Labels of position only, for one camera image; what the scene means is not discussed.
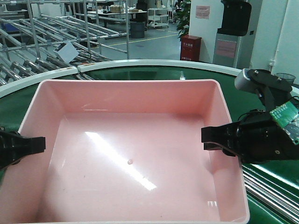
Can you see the metal roller rack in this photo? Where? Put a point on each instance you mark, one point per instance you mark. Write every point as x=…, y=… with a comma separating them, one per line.
x=29, y=50

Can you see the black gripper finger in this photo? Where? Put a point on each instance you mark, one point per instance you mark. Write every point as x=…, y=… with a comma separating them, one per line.
x=14, y=147

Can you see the green potted plant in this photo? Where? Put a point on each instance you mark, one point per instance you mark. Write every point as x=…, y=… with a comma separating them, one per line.
x=183, y=17

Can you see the pink plastic bin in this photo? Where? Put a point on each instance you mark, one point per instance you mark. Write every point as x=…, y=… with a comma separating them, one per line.
x=124, y=152

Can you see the dark trash bin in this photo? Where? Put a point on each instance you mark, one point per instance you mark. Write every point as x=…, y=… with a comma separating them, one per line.
x=137, y=28

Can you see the red fire cabinet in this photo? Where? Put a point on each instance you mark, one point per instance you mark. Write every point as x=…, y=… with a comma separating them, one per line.
x=190, y=48

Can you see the pink wall notice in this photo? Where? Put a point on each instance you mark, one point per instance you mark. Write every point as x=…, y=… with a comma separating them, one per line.
x=202, y=12

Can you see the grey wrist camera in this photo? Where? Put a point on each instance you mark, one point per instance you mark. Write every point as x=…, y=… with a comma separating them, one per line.
x=243, y=81

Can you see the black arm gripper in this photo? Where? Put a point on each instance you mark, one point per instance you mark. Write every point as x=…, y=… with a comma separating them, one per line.
x=260, y=139

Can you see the white box on rollers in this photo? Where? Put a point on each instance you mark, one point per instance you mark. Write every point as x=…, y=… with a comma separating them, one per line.
x=66, y=51

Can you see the white shelf cart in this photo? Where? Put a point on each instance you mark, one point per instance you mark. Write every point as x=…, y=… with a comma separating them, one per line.
x=158, y=18

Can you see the black water dispenser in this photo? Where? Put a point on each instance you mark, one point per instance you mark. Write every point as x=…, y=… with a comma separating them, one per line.
x=235, y=23

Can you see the green circuit board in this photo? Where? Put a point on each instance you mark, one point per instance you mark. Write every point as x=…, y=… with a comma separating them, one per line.
x=287, y=118

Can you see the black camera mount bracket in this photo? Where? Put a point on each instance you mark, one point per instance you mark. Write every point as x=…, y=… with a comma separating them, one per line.
x=271, y=90

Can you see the white outer conveyor rim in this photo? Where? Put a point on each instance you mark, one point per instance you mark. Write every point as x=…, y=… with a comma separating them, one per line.
x=62, y=72

